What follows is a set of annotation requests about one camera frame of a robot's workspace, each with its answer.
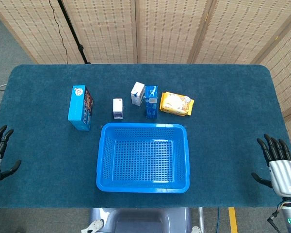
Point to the yellow snack package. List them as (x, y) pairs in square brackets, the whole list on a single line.
[(174, 104)]

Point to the teal table cloth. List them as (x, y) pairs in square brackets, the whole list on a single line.
[(220, 97)]

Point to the tall white blue milk carton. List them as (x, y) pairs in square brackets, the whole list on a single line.
[(137, 95)]

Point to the yellow floor tape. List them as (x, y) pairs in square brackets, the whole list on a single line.
[(232, 218)]

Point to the long blue snack box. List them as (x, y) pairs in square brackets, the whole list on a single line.
[(150, 109)]

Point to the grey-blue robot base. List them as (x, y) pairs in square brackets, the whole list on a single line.
[(135, 218)]

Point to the grey metal table leg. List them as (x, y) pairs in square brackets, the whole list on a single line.
[(201, 218)]

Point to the small white purple milk carton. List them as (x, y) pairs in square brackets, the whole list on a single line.
[(117, 105)]

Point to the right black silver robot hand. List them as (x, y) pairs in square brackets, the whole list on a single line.
[(283, 174)]

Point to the large blue cookie box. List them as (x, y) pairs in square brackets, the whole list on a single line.
[(76, 109)]

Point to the blue perforated plastic basket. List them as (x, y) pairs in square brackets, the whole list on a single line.
[(143, 187)]

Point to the black tripod stand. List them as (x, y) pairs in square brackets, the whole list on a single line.
[(72, 32)]

